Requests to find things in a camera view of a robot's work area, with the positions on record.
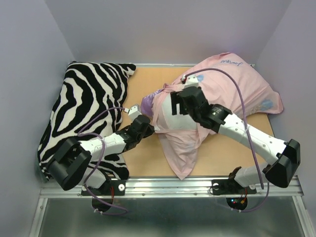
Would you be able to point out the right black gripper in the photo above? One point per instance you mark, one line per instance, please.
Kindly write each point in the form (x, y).
(177, 98)

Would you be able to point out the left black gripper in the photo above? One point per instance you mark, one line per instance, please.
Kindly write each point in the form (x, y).
(149, 132)

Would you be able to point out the purple princess pillowcase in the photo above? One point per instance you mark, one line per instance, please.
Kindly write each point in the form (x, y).
(213, 97)

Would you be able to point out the white pillow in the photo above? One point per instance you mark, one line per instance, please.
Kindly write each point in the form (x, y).
(167, 121)

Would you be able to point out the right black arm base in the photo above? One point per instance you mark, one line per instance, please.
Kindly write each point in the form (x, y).
(230, 187)

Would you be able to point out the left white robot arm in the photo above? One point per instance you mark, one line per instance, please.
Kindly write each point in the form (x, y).
(69, 164)

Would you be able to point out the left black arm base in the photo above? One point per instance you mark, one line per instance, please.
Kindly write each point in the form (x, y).
(103, 199)

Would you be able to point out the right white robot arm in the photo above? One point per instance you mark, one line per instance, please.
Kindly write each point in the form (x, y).
(282, 158)

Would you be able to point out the zebra striped pillow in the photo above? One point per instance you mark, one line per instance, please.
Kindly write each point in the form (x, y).
(90, 101)

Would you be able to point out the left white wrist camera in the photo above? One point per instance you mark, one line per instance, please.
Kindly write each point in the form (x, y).
(133, 112)

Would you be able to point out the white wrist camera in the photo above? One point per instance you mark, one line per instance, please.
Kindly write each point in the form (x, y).
(133, 112)
(188, 81)

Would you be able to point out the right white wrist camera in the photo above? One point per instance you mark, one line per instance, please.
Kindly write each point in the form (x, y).
(188, 81)

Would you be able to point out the aluminium mounting rail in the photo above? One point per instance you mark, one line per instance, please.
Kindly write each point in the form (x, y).
(172, 187)

